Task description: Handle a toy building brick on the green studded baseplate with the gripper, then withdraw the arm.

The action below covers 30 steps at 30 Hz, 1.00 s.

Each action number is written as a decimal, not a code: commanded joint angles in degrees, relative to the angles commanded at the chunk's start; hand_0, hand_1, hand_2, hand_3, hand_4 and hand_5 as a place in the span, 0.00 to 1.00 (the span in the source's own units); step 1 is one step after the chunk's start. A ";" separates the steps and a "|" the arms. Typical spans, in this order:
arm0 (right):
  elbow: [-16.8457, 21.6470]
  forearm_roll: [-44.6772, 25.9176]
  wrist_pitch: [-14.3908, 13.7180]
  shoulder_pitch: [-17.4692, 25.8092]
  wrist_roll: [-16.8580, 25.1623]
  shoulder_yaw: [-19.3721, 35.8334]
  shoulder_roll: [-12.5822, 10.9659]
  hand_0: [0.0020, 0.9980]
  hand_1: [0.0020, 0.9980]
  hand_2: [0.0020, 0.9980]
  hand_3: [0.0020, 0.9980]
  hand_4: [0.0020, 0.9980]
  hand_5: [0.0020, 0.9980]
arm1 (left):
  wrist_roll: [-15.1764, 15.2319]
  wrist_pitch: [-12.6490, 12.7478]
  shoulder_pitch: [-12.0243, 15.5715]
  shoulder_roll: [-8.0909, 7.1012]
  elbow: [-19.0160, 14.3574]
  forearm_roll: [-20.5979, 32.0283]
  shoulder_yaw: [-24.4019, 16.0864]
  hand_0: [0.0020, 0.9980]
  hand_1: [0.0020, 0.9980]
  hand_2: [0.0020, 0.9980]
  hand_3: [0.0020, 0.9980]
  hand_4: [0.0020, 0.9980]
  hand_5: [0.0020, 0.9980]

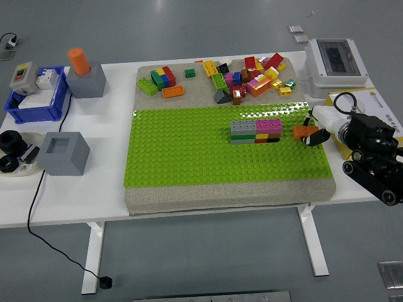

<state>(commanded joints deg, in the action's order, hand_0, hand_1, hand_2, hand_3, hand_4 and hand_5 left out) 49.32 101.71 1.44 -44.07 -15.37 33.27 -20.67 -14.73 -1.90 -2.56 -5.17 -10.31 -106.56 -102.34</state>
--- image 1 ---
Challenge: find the robot right hand white shell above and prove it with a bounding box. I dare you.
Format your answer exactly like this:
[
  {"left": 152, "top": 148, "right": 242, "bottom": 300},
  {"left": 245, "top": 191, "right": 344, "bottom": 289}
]
[{"left": 300, "top": 105, "right": 346, "bottom": 148}]

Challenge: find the yellow and white cardboard box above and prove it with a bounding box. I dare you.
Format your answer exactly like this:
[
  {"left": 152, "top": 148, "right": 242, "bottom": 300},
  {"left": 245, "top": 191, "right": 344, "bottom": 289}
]
[{"left": 324, "top": 89, "right": 403, "bottom": 160}]

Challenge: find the magenta stacked toy brick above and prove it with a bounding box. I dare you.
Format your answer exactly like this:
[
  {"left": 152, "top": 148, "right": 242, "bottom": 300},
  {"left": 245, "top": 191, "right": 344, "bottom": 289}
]
[{"left": 256, "top": 118, "right": 283, "bottom": 135}]

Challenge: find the yellow and white brick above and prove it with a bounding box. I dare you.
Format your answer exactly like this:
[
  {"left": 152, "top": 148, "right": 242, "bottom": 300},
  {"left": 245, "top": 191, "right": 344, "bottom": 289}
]
[{"left": 263, "top": 66, "right": 280, "bottom": 81}]

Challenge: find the large orange toy brick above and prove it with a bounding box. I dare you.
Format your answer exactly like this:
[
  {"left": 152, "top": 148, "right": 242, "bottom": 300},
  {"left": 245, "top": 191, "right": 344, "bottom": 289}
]
[{"left": 251, "top": 77, "right": 273, "bottom": 98}]

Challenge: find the red long toy brick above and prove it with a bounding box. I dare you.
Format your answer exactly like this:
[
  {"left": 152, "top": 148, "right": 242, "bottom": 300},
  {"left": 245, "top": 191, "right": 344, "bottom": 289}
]
[{"left": 263, "top": 52, "right": 285, "bottom": 70}]

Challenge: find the lime long toy brick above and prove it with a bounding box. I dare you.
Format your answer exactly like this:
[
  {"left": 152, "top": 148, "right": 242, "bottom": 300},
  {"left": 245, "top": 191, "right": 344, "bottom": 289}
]
[
  {"left": 137, "top": 77, "right": 159, "bottom": 95},
  {"left": 211, "top": 72, "right": 227, "bottom": 92}
]

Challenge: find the yellow long toy brick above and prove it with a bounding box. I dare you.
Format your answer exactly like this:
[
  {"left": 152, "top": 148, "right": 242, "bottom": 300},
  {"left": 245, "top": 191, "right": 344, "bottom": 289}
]
[{"left": 202, "top": 60, "right": 219, "bottom": 78}]

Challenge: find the green studded baseplate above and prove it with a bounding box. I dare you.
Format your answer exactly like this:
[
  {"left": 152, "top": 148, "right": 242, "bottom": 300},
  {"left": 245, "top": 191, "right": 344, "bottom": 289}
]
[{"left": 123, "top": 101, "right": 334, "bottom": 189}]

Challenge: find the orange flat toy brick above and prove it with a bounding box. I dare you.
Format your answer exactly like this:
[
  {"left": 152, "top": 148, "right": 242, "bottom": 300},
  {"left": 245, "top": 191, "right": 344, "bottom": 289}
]
[{"left": 162, "top": 85, "right": 186, "bottom": 99}]

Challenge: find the red clustered brick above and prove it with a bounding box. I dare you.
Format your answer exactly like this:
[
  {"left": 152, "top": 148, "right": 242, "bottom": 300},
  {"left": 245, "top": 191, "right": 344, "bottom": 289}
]
[{"left": 162, "top": 65, "right": 178, "bottom": 87}]

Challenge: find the dark green clustered brick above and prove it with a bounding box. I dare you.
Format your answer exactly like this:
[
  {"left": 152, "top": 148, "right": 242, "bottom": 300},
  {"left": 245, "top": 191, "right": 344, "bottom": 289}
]
[{"left": 150, "top": 69, "right": 164, "bottom": 91}]

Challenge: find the white electrical distribution box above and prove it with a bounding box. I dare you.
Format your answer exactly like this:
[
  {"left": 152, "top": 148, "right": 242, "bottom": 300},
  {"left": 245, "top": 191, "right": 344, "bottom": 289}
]
[{"left": 297, "top": 37, "right": 370, "bottom": 100}]

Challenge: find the white table leg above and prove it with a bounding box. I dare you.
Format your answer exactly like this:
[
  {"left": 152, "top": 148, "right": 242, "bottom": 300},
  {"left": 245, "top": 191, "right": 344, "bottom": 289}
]
[
  {"left": 81, "top": 221, "right": 106, "bottom": 296},
  {"left": 297, "top": 206, "right": 330, "bottom": 277}
]

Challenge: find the grey-brown mat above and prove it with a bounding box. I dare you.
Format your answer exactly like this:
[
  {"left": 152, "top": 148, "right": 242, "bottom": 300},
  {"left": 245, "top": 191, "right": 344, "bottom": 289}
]
[{"left": 124, "top": 56, "right": 337, "bottom": 217}]

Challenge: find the long metal floor plate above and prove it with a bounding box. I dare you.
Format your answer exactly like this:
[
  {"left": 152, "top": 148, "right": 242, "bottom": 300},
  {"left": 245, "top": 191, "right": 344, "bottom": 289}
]
[{"left": 132, "top": 291, "right": 293, "bottom": 302}]

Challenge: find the grey block with round hole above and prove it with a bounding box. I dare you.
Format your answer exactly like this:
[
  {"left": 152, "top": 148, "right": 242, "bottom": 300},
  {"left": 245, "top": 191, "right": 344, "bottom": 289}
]
[{"left": 65, "top": 60, "right": 107, "bottom": 99}]

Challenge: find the orange cylinder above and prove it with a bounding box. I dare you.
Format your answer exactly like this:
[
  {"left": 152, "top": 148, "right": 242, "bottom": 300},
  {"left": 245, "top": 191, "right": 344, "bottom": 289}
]
[{"left": 67, "top": 47, "right": 92, "bottom": 76}]

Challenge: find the grey block with square hole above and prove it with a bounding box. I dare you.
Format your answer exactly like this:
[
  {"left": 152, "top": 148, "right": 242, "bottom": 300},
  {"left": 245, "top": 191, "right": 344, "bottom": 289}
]
[{"left": 37, "top": 131, "right": 91, "bottom": 176}]

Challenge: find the white circuit breaker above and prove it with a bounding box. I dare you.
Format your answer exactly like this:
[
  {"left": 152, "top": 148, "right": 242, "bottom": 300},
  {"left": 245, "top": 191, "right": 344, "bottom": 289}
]
[{"left": 36, "top": 68, "right": 60, "bottom": 91}]

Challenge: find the blue plastic bin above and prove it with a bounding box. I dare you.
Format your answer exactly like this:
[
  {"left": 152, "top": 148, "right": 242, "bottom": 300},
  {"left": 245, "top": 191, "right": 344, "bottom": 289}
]
[{"left": 3, "top": 65, "right": 70, "bottom": 125}]

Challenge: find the brown and white part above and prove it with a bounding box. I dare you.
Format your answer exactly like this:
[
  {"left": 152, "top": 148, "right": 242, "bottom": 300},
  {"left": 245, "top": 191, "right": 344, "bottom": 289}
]
[{"left": 20, "top": 143, "right": 41, "bottom": 164}]

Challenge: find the white plate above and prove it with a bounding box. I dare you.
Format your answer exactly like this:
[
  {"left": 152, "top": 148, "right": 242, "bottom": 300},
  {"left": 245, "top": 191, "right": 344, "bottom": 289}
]
[{"left": 0, "top": 131, "right": 45, "bottom": 179}]

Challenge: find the small black nut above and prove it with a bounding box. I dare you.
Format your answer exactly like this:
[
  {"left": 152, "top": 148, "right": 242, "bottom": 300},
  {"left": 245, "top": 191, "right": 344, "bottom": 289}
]
[{"left": 0, "top": 155, "right": 21, "bottom": 173}]

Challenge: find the large black nut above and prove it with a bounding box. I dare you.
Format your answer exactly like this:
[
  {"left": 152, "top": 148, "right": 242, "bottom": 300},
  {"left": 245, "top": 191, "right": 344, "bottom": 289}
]
[{"left": 0, "top": 129, "right": 28, "bottom": 155}]

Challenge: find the floor power socket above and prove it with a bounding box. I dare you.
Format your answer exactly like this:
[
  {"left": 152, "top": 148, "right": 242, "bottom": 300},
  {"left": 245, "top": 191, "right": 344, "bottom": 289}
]
[{"left": 0, "top": 33, "right": 20, "bottom": 50}]

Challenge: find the black cable with plug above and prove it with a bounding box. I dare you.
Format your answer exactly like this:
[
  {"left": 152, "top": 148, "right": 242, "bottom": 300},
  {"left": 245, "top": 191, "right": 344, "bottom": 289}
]
[{"left": 26, "top": 92, "right": 113, "bottom": 289}]

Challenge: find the grey push-button switch box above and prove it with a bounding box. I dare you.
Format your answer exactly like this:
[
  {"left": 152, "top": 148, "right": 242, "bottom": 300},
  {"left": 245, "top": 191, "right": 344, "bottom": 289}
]
[{"left": 8, "top": 61, "right": 39, "bottom": 95}]

